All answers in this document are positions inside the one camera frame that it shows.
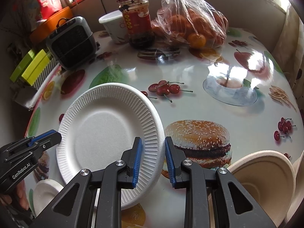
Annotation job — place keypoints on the person's left hand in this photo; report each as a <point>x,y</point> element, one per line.
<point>18,194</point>

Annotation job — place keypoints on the green box left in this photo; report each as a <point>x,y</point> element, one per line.
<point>21,67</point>

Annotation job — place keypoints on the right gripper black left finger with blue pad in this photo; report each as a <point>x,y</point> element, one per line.
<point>94,197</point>

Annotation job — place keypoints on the white instant noodle cup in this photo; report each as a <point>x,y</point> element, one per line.
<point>114,24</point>

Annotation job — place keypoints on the fruit print tablecloth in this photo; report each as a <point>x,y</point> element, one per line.
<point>217,105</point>

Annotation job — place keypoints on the red label glass jar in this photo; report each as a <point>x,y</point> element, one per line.
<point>137,21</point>

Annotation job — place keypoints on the orange box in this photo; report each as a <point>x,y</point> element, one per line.
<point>47,27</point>

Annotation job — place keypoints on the beige paper bowl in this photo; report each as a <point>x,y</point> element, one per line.
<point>270,178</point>
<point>298,195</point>

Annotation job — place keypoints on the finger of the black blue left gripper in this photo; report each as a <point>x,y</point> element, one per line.
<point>47,138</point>

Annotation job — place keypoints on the striped grey tray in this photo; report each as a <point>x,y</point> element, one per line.
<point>45,73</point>

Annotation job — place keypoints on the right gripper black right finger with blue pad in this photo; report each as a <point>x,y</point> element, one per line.
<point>213,197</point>

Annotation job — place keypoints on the white paper plate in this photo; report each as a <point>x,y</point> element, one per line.
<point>101,124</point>
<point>44,193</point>

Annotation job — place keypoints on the small grey desktop fan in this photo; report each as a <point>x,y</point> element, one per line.
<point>72,43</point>

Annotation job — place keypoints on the yellow-green box right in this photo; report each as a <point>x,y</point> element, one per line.
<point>36,67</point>

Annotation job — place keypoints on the clear plastic bag of oranges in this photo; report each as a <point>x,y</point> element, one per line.
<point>193,22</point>

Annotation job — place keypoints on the patterned beige curtain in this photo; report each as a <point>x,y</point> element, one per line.
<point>288,53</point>

